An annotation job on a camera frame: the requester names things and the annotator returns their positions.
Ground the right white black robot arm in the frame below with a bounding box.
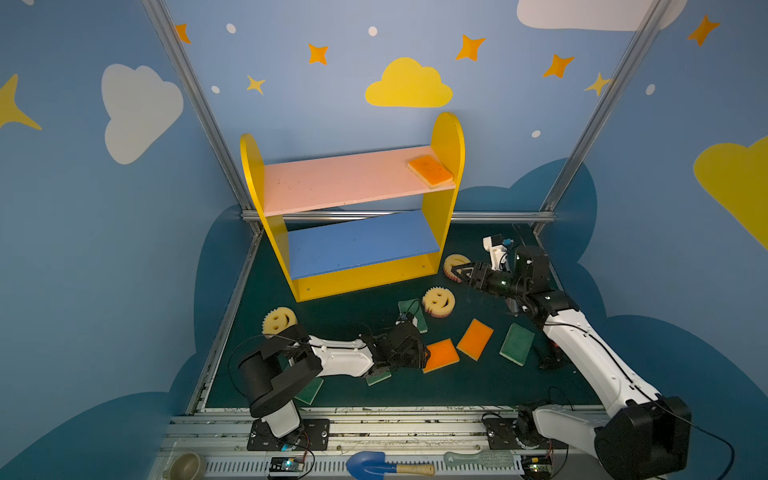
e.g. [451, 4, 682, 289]
[444, 244, 691, 479]

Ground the green sponge right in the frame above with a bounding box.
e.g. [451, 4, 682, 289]
[499, 323, 535, 367]

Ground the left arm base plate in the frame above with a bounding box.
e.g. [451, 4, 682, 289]
[246, 419, 330, 452]

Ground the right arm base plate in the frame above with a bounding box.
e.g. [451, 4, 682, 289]
[481, 411, 567, 450]

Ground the beige bowl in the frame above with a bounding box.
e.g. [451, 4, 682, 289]
[162, 452, 206, 480]

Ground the orange sponge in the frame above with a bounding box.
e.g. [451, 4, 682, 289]
[407, 155, 453, 189]
[423, 339, 460, 374]
[457, 319, 494, 361]

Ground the left circuit board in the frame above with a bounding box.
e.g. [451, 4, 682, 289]
[268, 456, 305, 477]

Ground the green sponge centre front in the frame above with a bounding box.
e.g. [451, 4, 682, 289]
[365, 369, 392, 387]

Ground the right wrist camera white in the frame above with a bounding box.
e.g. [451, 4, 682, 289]
[483, 234, 513, 271]

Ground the yellow smiley sponge left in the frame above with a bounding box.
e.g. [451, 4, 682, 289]
[262, 306, 297, 337]

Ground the right circuit board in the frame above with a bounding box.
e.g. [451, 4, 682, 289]
[520, 456, 553, 480]

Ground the yellow shelf with pink and blue boards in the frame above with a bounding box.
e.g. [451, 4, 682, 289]
[240, 112, 466, 302]

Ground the circuit board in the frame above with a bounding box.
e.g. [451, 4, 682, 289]
[520, 456, 553, 480]
[268, 456, 305, 477]

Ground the yellow smiley sponge centre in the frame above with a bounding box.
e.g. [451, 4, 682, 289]
[422, 287, 456, 318]

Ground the blue toy shovel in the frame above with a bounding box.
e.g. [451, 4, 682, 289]
[346, 451, 436, 480]

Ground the yellow smiley sponge near shelf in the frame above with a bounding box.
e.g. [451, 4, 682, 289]
[443, 254, 471, 283]

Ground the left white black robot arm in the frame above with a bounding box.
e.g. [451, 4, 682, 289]
[237, 320, 431, 439]

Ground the green sponge left front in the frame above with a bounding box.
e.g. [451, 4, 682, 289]
[294, 377, 324, 405]

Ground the green sponge centre upright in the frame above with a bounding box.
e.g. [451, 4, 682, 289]
[398, 298, 428, 334]

